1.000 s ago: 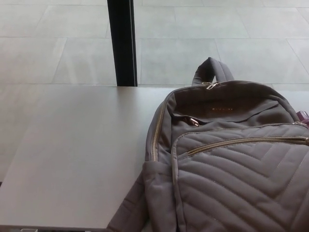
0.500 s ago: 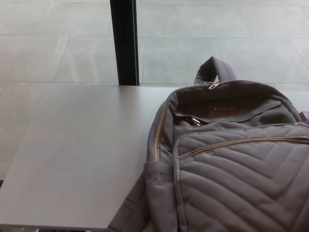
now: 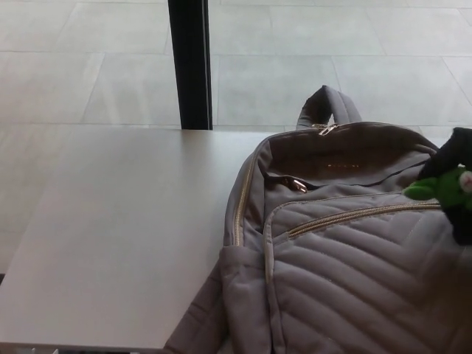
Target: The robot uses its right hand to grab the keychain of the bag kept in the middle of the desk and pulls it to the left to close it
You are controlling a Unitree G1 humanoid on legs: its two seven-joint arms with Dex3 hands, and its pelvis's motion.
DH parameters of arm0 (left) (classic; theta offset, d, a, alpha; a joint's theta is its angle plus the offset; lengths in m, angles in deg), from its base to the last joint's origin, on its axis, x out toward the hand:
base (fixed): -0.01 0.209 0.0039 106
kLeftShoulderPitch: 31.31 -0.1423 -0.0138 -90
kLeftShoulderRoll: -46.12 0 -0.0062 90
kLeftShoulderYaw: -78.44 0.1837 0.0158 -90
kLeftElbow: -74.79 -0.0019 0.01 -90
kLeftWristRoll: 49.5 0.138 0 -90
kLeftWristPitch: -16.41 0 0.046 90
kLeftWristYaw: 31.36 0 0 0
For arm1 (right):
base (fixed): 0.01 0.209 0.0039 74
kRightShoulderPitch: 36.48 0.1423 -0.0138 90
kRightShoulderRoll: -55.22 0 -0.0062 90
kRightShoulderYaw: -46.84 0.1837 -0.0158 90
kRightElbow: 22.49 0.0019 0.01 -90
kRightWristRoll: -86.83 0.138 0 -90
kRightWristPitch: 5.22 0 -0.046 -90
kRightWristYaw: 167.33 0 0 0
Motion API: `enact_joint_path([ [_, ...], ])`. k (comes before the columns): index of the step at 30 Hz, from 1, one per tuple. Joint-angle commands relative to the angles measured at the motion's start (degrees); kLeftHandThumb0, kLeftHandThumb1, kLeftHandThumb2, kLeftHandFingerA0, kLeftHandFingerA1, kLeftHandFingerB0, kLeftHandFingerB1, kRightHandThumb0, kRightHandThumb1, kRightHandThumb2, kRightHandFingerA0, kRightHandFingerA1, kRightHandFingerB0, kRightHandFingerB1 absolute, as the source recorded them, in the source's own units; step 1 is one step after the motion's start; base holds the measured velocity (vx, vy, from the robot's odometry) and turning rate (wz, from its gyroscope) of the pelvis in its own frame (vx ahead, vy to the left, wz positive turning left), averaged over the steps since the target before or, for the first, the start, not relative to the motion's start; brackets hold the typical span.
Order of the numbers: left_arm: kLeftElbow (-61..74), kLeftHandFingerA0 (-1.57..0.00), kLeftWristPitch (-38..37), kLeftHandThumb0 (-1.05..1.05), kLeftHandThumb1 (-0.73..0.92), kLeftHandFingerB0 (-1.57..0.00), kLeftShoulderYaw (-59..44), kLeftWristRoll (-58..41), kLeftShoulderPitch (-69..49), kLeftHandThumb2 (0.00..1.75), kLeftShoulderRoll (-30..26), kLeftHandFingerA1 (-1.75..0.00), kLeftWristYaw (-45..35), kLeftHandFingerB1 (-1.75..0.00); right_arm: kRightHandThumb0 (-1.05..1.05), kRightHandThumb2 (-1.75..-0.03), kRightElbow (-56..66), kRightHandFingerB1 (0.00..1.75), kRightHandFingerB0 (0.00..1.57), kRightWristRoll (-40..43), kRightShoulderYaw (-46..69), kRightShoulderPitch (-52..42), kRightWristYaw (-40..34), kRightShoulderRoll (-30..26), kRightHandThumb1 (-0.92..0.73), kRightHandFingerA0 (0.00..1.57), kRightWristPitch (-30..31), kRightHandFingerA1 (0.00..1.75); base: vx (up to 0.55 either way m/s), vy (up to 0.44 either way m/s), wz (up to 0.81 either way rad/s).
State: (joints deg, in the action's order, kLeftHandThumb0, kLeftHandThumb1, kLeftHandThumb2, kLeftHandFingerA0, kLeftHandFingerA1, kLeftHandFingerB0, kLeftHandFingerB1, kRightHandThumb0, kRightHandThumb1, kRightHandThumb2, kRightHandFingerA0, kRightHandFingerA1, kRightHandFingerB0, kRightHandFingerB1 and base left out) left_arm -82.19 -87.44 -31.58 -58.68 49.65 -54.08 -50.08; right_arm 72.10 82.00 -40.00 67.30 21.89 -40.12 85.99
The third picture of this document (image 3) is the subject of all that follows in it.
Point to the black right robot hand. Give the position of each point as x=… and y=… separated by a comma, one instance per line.
x=451, y=151

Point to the grey quilted backpack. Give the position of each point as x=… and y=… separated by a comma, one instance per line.
x=332, y=265

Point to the white object under table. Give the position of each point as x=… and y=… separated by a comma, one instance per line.
x=44, y=351

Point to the black window frame post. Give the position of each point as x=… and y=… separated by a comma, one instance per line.
x=190, y=66

